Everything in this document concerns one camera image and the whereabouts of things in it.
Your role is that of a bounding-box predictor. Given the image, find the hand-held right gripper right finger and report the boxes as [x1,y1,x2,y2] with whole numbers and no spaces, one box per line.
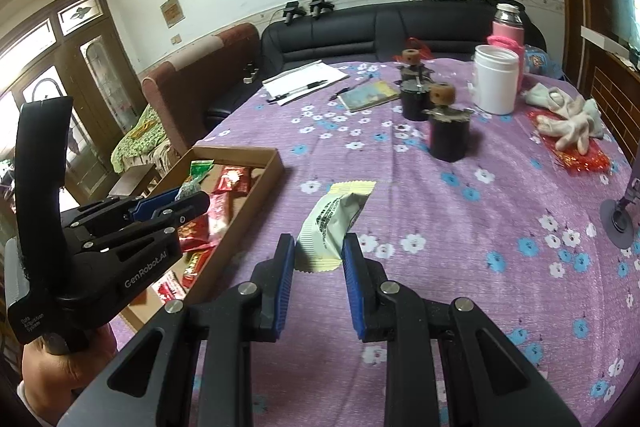
[341,233,583,427]

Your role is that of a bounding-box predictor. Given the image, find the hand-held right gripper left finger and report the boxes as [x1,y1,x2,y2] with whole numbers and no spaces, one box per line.
[56,233,297,427]

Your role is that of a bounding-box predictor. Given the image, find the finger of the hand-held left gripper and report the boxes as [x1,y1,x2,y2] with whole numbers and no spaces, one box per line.
[75,191,211,253]
[61,187,182,230]

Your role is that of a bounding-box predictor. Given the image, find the long red snack packet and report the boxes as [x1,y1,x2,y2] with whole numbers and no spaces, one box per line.
[207,193,241,240]

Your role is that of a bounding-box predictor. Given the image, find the red brown snack packet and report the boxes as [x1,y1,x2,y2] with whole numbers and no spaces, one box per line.
[177,219,211,253]

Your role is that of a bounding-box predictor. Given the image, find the green wrapper snack packet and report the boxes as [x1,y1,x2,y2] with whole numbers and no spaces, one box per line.
[175,160,215,202]

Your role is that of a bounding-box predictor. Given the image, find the red candy white label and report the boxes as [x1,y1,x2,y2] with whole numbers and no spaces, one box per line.
[212,166,251,195]

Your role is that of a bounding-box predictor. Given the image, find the shallow cardboard box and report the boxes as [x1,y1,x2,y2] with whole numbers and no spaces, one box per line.
[120,146,285,325]

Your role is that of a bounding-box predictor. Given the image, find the cream snack packet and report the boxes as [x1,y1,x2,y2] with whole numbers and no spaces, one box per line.
[295,181,377,273]

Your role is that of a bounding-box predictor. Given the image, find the person's left hand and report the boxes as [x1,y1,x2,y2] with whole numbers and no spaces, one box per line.
[20,322,118,414]

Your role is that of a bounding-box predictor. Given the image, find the wooden stool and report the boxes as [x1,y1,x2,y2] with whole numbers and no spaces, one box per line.
[107,164,161,198]

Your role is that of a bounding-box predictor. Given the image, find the green floral blanket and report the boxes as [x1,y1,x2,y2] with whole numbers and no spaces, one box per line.
[111,104,171,175]

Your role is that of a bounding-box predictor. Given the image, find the wooden glass door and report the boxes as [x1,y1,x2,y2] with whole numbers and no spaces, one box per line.
[0,0,146,208]

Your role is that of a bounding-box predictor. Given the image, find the brown armchair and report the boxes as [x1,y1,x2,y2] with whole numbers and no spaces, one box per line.
[141,23,261,148]

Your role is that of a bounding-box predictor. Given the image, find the black pen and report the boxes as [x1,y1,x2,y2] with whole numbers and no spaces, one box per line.
[267,80,328,102]

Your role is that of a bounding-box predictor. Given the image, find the purple floral tablecloth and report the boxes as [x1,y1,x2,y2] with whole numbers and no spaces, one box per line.
[107,59,640,427]

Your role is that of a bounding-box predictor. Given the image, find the white paper sheets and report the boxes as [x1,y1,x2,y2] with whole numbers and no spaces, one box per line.
[262,61,350,106]

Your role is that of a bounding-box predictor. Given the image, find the thin booklet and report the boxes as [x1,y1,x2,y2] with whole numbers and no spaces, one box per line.
[336,79,403,112]

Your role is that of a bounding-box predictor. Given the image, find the dark slim pen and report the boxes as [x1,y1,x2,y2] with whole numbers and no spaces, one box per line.
[329,74,373,100]

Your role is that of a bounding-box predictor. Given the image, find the black leather sofa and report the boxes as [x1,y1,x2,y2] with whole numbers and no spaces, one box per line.
[204,0,546,128]

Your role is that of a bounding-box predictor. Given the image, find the red bag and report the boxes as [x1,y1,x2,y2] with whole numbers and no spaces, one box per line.
[405,38,433,58]

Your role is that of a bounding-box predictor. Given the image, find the white plastic jar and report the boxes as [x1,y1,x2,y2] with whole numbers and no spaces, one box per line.
[473,44,518,115]

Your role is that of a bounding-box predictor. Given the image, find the white work glove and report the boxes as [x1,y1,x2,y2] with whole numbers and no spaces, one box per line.
[522,82,601,115]
[535,107,608,155]

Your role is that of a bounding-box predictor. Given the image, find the red glitter packet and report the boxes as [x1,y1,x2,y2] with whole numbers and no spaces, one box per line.
[527,109,613,172]

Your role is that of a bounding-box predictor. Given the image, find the grey suction cup stand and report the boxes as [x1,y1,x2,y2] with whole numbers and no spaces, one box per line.
[599,167,640,250]

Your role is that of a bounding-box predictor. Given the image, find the blue printed bag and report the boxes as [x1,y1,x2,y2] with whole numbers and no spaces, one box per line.
[522,47,566,80]

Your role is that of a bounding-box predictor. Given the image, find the pink thermos flask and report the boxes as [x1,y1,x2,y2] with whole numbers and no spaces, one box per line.
[487,0,526,90]

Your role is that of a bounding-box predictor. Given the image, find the wooden cabinet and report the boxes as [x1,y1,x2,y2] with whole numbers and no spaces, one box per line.
[545,0,640,158]

